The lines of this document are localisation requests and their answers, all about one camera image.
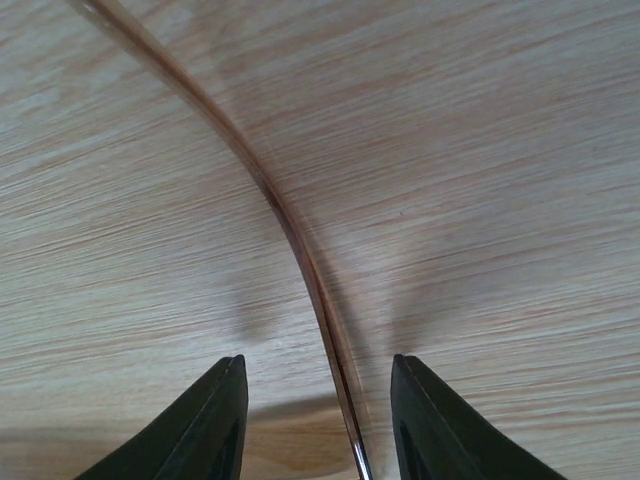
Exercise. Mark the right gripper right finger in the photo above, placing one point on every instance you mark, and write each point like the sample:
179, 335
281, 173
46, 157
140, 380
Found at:
438, 435

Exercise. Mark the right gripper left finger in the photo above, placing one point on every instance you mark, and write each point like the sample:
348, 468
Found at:
199, 436

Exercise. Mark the brown sunglasses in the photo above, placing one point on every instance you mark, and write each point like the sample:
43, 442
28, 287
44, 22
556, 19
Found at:
115, 20

